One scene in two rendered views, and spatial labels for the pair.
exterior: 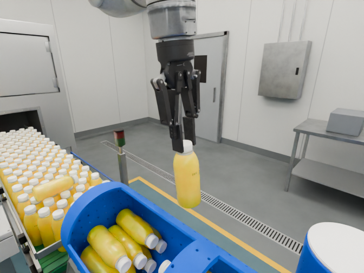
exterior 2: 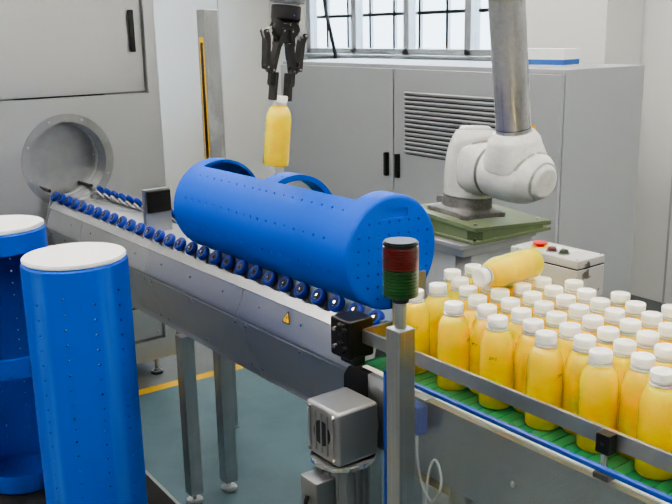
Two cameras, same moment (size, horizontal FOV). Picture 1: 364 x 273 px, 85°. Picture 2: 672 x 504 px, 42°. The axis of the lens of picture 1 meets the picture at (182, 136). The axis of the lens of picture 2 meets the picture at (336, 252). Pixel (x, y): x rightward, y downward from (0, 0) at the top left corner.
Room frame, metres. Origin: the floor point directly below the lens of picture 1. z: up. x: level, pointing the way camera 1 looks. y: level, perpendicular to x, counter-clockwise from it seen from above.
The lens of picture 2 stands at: (2.63, 0.57, 1.61)
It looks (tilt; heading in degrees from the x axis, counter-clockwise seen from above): 14 degrees down; 191
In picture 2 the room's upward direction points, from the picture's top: 1 degrees counter-clockwise
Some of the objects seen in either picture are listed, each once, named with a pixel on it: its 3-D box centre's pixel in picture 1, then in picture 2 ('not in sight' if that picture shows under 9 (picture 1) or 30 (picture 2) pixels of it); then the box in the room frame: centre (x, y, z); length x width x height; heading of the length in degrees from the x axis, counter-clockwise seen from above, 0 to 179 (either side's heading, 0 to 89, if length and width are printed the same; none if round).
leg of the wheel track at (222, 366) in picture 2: not in sight; (224, 409); (-0.11, -0.39, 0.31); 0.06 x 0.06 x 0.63; 48
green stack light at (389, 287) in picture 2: (119, 141); (400, 281); (1.16, 0.39, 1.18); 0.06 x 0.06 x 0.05
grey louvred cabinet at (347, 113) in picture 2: not in sight; (430, 202); (-1.91, 0.18, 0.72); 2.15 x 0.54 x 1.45; 46
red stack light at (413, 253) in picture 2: (119, 134); (400, 256); (1.16, 0.39, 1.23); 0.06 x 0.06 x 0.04
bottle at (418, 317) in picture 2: not in sight; (414, 333); (0.86, 0.38, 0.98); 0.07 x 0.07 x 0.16
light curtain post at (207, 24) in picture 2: not in sight; (218, 231); (-0.60, -0.55, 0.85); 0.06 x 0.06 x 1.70; 48
